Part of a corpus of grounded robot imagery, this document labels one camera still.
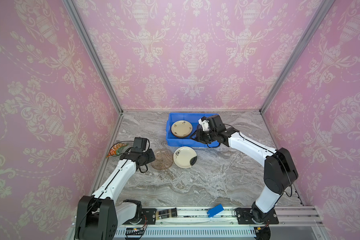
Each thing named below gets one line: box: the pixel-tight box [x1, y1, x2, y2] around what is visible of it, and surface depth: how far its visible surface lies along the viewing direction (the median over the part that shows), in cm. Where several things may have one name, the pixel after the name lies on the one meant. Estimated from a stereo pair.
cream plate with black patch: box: [173, 146, 197, 169], surface depth 96 cm
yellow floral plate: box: [171, 120, 193, 138], surface depth 108 cm
